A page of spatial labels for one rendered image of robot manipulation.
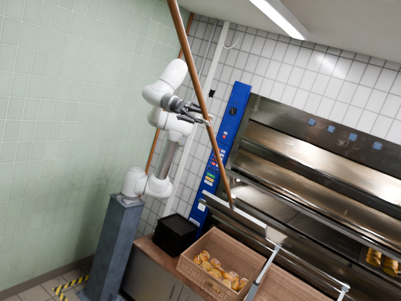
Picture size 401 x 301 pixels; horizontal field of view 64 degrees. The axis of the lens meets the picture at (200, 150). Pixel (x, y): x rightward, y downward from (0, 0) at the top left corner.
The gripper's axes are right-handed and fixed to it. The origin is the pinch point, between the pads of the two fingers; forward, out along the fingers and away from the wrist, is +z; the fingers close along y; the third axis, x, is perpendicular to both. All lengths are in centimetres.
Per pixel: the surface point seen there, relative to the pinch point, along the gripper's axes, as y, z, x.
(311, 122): -86, 18, -87
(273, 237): -11, 26, -154
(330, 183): -59, 48, -112
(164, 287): 73, -26, -152
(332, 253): -22, 71, -144
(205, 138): -49, -66, -118
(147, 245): 56, -60, -147
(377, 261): -37, 100, -154
